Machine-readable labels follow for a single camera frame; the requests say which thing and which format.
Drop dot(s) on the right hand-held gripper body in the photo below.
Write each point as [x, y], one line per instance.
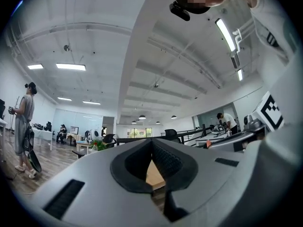
[267, 110]

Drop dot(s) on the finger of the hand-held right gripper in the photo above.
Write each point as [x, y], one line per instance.
[232, 142]

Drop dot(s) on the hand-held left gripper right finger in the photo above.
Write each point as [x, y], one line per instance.
[203, 174]

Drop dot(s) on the computer monitor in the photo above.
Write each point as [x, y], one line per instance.
[74, 130]

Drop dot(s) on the black office chair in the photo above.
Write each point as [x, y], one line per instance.
[171, 135]
[109, 139]

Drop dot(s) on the clear plastic bottle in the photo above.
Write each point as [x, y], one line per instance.
[94, 148]

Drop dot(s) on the rectangular ceiling light panel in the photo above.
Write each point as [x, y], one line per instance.
[91, 102]
[71, 66]
[35, 66]
[64, 98]

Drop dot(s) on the person's white printed T-shirt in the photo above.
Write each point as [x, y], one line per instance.
[279, 150]

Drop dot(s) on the white round machine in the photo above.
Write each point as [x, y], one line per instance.
[95, 135]

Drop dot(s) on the white long table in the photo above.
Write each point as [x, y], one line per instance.
[43, 132]

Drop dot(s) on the round ceiling sensor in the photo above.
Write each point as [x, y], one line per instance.
[67, 48]

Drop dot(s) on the green potted plant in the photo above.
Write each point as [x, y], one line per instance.
[99, 144]

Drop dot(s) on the black head-worn camera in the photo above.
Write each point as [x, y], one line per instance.
[180, 11]

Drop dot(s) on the long ceiling tube light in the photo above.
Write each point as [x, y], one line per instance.
[240, 74]
[225, 34]

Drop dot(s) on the black frying pan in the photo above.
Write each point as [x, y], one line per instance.
[35, 161]

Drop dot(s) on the small wooden side table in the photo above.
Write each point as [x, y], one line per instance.
[82, 144]

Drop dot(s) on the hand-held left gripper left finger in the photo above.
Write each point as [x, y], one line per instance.
[94, 193]

